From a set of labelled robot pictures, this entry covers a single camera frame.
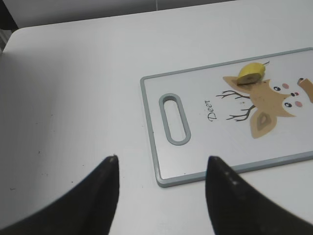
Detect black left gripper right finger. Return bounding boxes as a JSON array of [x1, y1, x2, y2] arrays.
[[205, 156, 313, 235]]

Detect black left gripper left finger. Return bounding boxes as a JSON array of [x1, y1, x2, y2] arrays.
[[0, 155, 120, 235]]

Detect white deer cutting board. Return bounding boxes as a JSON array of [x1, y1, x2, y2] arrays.
[[140, 47, 313, 187]]

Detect yellow banana end piece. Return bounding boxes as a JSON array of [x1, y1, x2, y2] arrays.
[[237, 61, 269, 85]]

